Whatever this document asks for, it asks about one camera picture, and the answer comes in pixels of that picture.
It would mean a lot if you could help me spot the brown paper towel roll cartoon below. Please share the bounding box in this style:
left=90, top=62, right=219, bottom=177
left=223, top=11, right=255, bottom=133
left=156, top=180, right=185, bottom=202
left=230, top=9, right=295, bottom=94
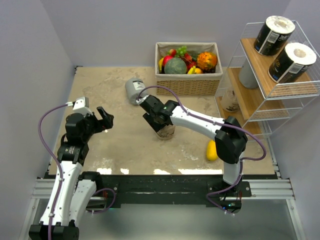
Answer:
left=156, top=125, right=176, bottom=140

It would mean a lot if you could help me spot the grey paper towel roll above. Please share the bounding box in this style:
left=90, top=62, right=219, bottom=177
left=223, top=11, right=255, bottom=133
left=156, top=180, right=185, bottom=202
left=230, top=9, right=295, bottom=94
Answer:
left=238, top=60, right=259, bottom=89
left=125, top=77, right=146, bottom=106

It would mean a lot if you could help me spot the brown paper towel roll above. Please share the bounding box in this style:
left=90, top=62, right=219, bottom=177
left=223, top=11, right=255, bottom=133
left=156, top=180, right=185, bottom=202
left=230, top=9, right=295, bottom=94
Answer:
left=220, top=88, right=240, bottom=113

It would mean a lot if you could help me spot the black paper towel roll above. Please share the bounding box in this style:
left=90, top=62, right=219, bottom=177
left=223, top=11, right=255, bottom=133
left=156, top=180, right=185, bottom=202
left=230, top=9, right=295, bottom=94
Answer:
left=268, top=42, right=317, bottom=84
left=253, top=15, right=296, bottom=56

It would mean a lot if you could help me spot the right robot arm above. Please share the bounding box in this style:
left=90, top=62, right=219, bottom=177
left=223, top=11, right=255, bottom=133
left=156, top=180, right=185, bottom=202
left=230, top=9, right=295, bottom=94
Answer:
left=136, top=95, right=248, bottom=197

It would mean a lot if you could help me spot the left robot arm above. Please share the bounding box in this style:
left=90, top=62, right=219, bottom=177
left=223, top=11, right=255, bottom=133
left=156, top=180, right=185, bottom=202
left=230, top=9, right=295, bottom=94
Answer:
left=28, top=106, right=116, bottom=240

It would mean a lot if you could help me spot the green melon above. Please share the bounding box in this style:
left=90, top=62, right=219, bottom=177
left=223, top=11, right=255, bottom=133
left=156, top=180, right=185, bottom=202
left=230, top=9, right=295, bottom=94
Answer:
left=164, top=57, right=187, bottom=75

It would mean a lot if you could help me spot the woven wicker fruit basket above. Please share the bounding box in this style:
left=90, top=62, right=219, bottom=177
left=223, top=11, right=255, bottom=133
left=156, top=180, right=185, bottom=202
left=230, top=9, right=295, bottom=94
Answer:
left=155, top=42, right=223, bottom=96

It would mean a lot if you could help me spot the yellow banana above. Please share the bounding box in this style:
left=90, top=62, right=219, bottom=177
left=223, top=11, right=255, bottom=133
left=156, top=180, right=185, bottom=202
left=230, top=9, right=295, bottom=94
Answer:
left=187, top=66, right=203, bottom=75

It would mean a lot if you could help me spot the red apple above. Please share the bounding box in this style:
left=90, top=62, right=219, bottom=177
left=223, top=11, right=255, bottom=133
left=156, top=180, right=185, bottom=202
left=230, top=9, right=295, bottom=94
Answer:
left=162, top=55, right=174, bottom=67

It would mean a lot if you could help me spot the yellow mango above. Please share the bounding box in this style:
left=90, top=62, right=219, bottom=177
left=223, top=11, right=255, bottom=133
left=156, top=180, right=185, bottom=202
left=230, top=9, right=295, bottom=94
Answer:
left=206, top=140, right=219, bottom=161

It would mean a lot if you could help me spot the green grapes bunch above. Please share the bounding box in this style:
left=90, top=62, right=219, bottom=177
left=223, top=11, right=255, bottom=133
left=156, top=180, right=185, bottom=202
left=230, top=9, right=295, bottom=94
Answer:
left=175, top=45, right=187, bottom=57

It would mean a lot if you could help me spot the orange pumpkin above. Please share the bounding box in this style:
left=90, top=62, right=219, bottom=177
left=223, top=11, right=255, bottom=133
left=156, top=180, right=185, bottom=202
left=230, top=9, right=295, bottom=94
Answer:
left=196, top=51, right=218, bottom=71

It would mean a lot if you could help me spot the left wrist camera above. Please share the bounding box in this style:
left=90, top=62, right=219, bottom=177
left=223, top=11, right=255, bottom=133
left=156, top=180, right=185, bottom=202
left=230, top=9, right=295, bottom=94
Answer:
left=72, top=96, right=92, bottom=116

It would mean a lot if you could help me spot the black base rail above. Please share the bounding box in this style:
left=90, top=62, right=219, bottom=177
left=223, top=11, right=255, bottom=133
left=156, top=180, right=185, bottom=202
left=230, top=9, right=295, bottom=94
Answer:
left=32, top=173, right=296, bottom=210

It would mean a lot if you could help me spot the white wire wooden shelf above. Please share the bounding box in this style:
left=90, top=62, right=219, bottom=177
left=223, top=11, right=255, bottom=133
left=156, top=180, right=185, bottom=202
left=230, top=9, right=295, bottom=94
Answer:
left=214, top=22, right=320, bottom=139

